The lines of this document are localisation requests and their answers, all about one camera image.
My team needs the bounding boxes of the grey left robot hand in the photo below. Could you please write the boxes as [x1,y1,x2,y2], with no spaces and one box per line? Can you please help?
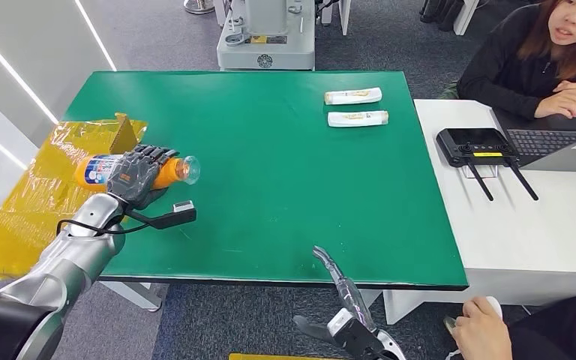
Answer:
[106,144,180,210]

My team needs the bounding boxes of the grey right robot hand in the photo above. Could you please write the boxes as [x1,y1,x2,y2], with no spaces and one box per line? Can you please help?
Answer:
[292,245,379,345]

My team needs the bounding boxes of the orange detergent bottle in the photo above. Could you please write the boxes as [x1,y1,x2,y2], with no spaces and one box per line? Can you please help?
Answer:
[73,154,202,192]

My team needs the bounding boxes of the yellow flat object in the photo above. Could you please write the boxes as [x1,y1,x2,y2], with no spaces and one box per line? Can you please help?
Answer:
[228,352,329,360]

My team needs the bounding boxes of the yellow taped cardboard box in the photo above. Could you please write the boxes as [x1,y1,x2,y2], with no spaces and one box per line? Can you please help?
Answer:
[0,112,149,281]

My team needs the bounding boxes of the green top table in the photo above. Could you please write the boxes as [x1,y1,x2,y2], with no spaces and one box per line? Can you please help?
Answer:
[63,70,470,313]

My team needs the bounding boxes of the white computer mouse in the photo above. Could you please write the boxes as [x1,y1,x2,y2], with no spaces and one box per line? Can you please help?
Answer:
[484,295,504,319]

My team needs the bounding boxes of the white tube with gold print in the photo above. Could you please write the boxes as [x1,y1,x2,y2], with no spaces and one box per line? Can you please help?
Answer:
[324,87,383,106]
[327,109,390,128]

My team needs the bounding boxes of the clear controller stand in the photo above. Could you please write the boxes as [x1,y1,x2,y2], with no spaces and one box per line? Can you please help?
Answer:
[463,164,498,179]

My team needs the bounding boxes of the chrome stand base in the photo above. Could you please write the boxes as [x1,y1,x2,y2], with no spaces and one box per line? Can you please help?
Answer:
[183,0,216,14]

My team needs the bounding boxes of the black remote controller with antennas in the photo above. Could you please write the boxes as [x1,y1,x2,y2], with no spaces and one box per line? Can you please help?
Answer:
[436,127,541,203]

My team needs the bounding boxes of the grey laptop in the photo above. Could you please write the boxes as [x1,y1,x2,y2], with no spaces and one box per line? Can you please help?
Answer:
[491,106,576,173]

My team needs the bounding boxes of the white furniture panel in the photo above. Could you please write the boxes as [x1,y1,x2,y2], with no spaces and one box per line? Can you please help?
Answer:
[453,0,481,37]
[319,0,352,38]

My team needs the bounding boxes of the person at laptop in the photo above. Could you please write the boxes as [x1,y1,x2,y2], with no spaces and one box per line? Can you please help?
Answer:
[457,0,576,120]

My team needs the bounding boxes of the black floor object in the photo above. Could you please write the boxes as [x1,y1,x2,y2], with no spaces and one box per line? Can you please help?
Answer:
[419,0,464,32]

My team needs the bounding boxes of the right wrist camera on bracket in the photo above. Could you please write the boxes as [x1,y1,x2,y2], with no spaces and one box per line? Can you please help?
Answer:
[326,307,386,360]

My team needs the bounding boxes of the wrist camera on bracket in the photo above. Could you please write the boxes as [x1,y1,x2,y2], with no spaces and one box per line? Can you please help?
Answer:
[126,199,197,230]
[326,307,386,360]

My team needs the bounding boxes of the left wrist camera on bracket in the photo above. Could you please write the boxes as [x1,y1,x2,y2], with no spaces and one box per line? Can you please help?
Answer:
[126,199,197,230]

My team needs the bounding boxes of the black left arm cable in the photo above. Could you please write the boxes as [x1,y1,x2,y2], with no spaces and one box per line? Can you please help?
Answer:
[55,213,151,238]

